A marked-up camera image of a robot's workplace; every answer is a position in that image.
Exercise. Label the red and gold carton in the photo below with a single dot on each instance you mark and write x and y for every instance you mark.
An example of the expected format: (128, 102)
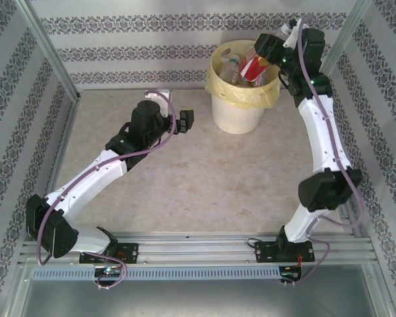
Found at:
(252, 69)

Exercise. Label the clear bottle green white label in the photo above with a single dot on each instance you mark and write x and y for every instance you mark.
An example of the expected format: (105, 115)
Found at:
(230, 68)

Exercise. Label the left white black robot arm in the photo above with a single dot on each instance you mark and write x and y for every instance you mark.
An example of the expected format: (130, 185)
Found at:
(92, 178)

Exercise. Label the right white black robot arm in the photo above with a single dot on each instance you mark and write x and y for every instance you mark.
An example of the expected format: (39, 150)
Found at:
(323, 138)

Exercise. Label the white bin with yellow bag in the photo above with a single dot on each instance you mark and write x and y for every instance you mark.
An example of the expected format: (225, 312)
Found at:
(214, 86)

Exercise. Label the white ribbed bin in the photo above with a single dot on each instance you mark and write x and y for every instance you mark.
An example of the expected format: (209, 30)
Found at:
(236, 115)

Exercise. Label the left circuit board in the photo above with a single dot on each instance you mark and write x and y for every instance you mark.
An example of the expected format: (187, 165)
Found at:
(108, 272)

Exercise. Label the circuit board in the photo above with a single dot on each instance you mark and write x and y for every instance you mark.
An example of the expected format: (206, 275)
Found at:
(108, 272)
(290, 274)

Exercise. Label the grey metal front panel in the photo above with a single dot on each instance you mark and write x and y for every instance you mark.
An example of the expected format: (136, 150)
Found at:
(198, 297)

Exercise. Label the right circuit board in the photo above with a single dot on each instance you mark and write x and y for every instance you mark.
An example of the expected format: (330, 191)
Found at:
(290, 274)

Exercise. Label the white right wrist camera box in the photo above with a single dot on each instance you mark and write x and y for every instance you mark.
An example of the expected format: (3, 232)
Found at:
(292, 38)

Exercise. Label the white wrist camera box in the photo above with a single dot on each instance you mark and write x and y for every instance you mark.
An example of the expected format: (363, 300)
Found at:
(165, 102)
(292, 38)

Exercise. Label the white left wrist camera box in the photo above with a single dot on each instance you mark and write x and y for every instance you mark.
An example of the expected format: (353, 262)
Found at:
(165, 102)

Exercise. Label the right aluminium frame post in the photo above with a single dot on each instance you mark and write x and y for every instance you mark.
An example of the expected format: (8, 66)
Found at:
(343, 43)

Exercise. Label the aluminium frame post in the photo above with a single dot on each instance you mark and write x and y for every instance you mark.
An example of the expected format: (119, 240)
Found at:
(46, 46)
(343, 43)

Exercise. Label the left aluminium side rail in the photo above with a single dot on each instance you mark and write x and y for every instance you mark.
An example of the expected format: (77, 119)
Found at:
(65, 132)

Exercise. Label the aluminium side rail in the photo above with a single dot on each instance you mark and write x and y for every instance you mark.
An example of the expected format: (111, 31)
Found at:
(65, 132)
(348, 228)

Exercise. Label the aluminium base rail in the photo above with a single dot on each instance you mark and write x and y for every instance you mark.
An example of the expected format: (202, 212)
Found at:
(198, 247)

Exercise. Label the left aluminium frame post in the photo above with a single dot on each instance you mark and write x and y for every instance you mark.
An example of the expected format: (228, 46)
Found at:
(46, 46)

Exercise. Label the right aluminium side rail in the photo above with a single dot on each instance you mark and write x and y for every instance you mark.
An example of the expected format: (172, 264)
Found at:
(348, 228)

